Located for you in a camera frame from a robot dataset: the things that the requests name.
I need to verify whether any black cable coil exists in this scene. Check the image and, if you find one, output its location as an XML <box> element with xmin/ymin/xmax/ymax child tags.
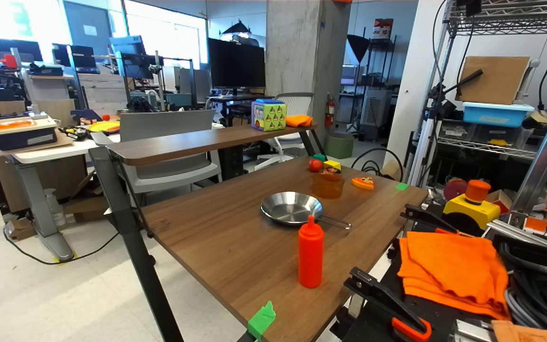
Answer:
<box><xmin>497</xmin><ymin>243</ymin><xmax>547</xmax><ymax>319</ymax></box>

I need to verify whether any cardboard sheet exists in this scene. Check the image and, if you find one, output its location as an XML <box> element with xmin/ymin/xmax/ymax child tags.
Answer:
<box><xmin>457</xmin><ymin>54</ymin><xmax>533</xmax><ymax>106</ymax></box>

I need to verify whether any silver tripod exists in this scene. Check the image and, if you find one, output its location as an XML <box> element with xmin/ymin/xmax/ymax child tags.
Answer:
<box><xmin>404</xmin><ymin>66</ymin><xmax>485</xmax><ymax>187</ymax></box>

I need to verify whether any dark red disc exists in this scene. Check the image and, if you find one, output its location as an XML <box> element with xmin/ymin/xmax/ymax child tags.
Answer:
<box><xmin>442</xmin><ymin>176</ymin><xmax>468</xmax><ymax>201</ymax></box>

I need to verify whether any amber transparent bowl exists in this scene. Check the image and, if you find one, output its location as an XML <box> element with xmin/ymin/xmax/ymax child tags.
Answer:
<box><xmin>309</xmin><ymin>170</ymin><xmax>345</xmax><ymax>201</ymax></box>

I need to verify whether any toy pizza slice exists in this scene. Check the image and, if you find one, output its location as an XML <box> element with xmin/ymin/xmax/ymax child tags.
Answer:
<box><xmin>349</xmin><ymin>174</ymin><xmax>377</xmax><ymax>191</ymax></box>

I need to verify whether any silver metal pan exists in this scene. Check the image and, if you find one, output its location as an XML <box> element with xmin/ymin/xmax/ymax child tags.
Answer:
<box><xmin>258</xmin><ymin>189</ymin><xmax>354</xmax><ymax>231</ymax></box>

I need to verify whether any white height-adjustable desk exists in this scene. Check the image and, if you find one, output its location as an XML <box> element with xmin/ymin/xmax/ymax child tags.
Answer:
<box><xmin>0</xmin><ymin>111</ymin><xmax>123</xmax><ymax>262</ymax></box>

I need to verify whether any grey plastic chair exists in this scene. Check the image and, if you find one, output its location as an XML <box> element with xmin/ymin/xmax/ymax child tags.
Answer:
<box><xmin>117</xmin><ymin>110</ymin><xmax>223</xmax><ymax>195</ymax></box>

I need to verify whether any green waste bin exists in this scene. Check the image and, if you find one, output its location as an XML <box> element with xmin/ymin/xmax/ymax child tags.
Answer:
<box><xmin>324</xmin><ymin>130</ymin><xmax>354</xmax><ymax>159</ymax></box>

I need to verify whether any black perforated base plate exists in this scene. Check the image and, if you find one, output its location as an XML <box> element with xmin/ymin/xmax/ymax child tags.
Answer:
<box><xmin>328</xmin><ymin>187</ymin><xmax>547</xmax><ymax>342</ymax></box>

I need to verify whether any black clamp orange handle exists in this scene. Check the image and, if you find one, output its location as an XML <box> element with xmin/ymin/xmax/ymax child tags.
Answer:
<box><xmin>402</xmin><ymin>201</ymin><xmax>455</xmax><ymax>231</ymax></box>
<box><xmin>343</xmin><ymin>265</ymin><xmax>434</xmax><ymax>342</ymax></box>

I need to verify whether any yellow emergency stop box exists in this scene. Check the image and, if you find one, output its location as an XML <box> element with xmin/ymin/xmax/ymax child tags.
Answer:
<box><xmin>440</xmin><ymin>178</ymin><xmax>503</xmax><ymax>233</ymax></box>

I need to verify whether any folded orange cloth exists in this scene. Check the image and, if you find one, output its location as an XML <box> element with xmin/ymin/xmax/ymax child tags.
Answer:
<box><xmin>396</xmin><ymin>227</ymin><xmax>510</xmax><ymax>320</ymax></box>

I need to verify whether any red fire extinguisher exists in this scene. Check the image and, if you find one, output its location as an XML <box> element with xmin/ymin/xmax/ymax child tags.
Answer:
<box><xmin>322</xmin><ymin>92</ymin><xmax>337</xmax><ymax>130</ymax></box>

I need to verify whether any short green tape strip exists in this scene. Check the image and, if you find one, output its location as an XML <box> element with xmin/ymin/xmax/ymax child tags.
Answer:
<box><xmin>244</xmin><ymin>300</ymin><xmax>278</xmax><ymax>339</ymax></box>

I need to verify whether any device with orange top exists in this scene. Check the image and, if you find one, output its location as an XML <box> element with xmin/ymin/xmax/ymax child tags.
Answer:
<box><xmin>0</xmin><ymin>113</ymin><xmax>60</xmax><ymax>151</ymax></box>

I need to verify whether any crumpled orange cloth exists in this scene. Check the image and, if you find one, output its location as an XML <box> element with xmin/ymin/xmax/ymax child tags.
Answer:
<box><xmin>282</xmin><ymin>111</ymin><xmax>315</xmax><ymax>130</ymax></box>

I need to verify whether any black monitor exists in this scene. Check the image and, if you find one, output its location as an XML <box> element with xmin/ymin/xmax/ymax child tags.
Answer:
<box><xmin>206</xmin><ymin>35</ymin><xmax>267</xmax><ymax>91</ymax></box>

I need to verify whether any colourful toy cube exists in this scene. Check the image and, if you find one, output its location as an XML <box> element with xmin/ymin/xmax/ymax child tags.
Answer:
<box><xmin>248</xmin><ymin>96</ymin><xmax>288</xmax><ymax>132</ymax></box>

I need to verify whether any blue plastic bin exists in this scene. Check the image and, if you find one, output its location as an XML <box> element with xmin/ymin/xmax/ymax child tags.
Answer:
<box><xmin>461</xmin><ymin>100</ymin><xmax>535</xmax><ymax>129</ymax></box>

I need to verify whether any thin black floor cable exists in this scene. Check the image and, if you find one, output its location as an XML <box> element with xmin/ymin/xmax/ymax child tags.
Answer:
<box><xmin>347</xmin><ymin>146</ymin><xmax>406</xmax><ymax>182</ymax></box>

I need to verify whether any metal wire shelf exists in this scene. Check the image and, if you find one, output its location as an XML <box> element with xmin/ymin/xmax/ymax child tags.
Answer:
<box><xmin>432</xmin><ymin>0</ymin><xmax>547</xmax><ymax>167</ymax></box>

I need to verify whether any red squeeze bottle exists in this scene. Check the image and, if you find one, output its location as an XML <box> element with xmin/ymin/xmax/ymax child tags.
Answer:
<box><xmin>296</xmin><ymin>214</ymin><xmax>326</xmax><ymax>290</ymax></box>

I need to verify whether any dark wooden bench table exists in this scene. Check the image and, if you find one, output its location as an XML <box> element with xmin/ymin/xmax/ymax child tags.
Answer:
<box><xmin>87</xmin><ymin>121</ymin><xmax>326</xmax><ymax>342</ymax></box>

